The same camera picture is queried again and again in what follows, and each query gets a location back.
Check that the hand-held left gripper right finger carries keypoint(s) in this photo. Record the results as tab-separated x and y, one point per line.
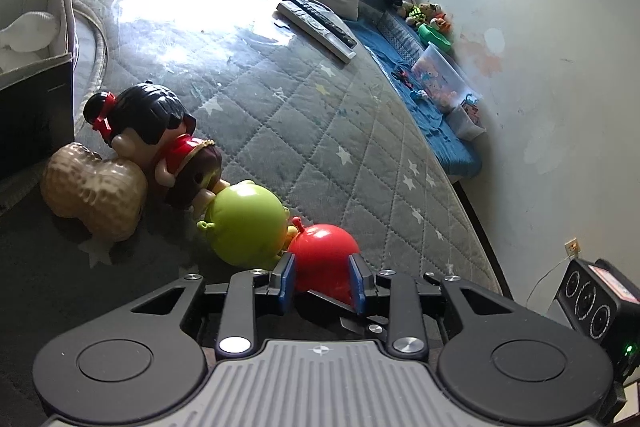
357	283

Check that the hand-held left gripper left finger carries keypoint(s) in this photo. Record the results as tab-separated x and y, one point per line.
286	278

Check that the red round toy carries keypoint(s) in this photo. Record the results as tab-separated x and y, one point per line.
322	257

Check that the green round toy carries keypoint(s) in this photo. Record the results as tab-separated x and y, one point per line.
245	222

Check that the brown-haired doll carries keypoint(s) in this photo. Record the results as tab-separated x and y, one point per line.
197	174

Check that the peanut-shaped toy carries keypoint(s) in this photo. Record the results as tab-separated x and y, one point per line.
95	192

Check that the black-haired doll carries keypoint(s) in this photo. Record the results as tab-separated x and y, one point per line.
145	112

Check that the black cardboard box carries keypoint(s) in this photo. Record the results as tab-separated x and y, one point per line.
35	107

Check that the grey quilted desktop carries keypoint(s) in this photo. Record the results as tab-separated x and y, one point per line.
300	132

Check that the blue bench cloth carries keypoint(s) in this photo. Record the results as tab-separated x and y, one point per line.
430	127

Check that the small clear plastic bin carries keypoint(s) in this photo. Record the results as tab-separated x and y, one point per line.
467	119

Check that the large clear toy bin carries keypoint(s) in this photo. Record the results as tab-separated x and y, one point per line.
445	77

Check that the black speaker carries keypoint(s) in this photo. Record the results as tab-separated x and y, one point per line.
595	307

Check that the white remote control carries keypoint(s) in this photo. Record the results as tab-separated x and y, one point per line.
310	29

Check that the green plastic bowl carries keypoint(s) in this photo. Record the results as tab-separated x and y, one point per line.
434	38

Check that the black remote control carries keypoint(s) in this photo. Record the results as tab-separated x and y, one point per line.
325	19

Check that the tiger plush toy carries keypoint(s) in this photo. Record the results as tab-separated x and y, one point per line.
441	23

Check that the bear plush toy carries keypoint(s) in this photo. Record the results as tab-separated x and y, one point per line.
420	13

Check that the white plush toy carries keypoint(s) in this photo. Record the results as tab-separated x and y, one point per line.
25	34

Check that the wall socket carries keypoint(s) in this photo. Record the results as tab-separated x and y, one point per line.
572	247

